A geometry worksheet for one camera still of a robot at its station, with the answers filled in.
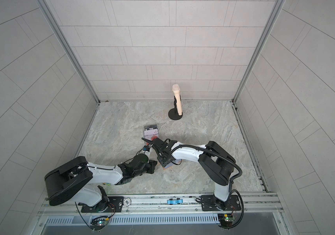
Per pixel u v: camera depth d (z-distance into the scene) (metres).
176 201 0.71
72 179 0.46
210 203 0.71
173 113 1.07
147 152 0.77
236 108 1.17
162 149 0.68
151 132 0.93
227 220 0.68
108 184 0.77
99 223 0.65
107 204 0.69
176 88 0.88
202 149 0.48
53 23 0.76
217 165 0.46
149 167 0.72
